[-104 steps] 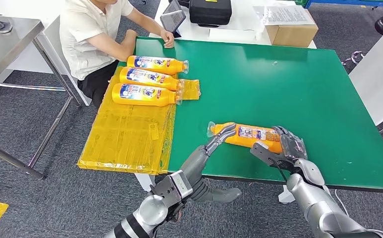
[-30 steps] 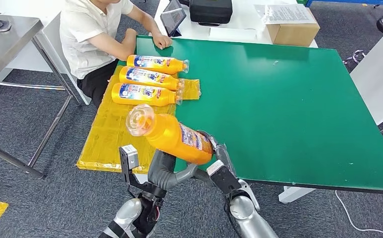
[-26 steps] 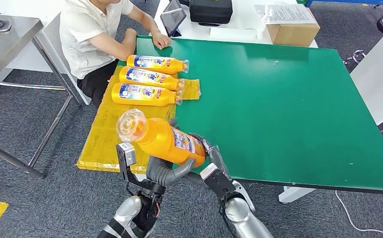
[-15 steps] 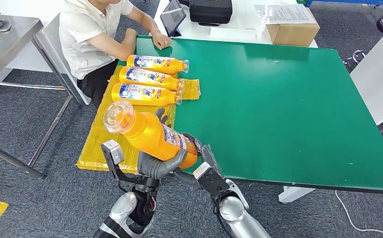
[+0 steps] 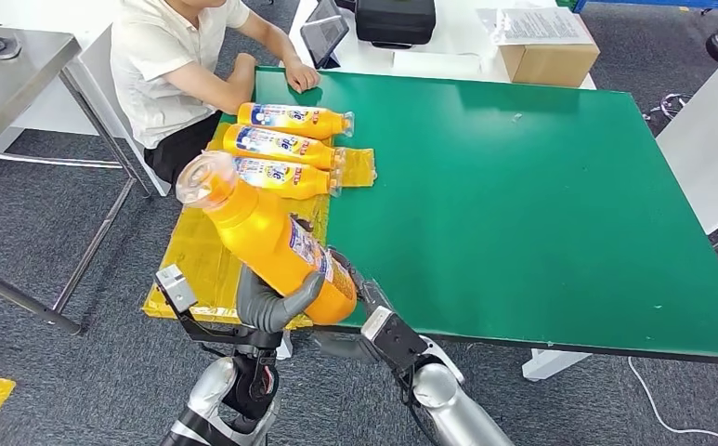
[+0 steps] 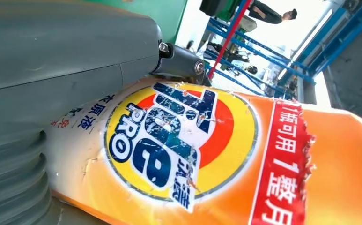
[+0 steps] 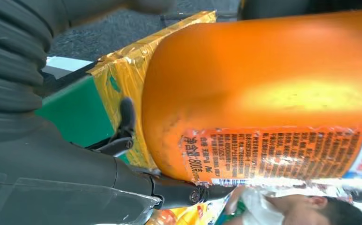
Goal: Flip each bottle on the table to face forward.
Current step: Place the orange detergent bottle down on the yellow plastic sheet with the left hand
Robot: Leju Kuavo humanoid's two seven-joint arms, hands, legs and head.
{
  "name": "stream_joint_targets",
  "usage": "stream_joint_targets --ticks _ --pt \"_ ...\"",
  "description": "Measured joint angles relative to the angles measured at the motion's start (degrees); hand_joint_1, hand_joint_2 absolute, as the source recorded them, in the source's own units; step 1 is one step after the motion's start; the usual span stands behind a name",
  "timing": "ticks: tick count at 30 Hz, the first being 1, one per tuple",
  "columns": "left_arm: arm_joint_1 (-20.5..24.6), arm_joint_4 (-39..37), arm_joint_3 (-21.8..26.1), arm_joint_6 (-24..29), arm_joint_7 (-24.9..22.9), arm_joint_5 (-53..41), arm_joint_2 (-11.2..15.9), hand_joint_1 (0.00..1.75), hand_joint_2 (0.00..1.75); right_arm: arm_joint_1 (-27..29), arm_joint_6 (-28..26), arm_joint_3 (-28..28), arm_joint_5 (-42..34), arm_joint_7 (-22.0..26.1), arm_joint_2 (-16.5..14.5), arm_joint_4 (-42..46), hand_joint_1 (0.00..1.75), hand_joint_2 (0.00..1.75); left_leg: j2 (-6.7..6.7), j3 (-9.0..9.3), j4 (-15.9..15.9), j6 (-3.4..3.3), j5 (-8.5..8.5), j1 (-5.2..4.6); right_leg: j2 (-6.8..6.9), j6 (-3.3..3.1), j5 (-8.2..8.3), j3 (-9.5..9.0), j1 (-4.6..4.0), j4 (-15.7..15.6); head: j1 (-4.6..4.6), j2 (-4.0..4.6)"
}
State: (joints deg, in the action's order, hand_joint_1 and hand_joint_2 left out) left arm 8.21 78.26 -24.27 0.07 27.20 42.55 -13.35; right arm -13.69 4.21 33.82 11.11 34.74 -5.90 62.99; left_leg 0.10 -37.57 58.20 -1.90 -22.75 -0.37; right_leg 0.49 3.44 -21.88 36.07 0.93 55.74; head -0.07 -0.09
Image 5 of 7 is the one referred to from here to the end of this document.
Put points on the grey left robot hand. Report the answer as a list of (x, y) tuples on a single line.
[(266, 311)]

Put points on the green plastic crate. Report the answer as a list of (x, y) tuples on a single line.
[(568, 3)]

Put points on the yellow taped cardboard sheet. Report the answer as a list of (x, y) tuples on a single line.
[(204, 258)]

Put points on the printed paper in sleeve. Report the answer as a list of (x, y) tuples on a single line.
[(537, 26)]

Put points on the orange detergent bottle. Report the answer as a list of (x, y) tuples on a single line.
[(328, 123), (309, 154), (309, 183), (260, 240)]

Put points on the white table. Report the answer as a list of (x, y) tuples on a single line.
[(457, 27)]

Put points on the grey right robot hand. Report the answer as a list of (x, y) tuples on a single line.
[(368, 295)]

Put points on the black carrying case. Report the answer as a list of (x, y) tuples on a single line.
[(395, 21)]

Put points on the brown cardboard box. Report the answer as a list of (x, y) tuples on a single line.
[(544, 68)]

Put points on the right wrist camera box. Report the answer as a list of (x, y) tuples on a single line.
[(395, 341)]

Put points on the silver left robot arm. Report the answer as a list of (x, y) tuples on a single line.
[(217, 394)]

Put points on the blue metal rack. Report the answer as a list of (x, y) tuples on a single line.
[(641, 3)]

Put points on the grey tablet on stand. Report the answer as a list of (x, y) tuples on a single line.
[(325, 31)]

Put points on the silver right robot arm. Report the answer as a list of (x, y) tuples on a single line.
[(451, 406)]

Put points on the white board panel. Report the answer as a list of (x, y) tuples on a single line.
[(715, 138)]

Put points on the steel table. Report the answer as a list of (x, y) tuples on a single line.
[(1, 86)]

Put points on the person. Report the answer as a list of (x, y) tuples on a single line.
[(155, 61)]

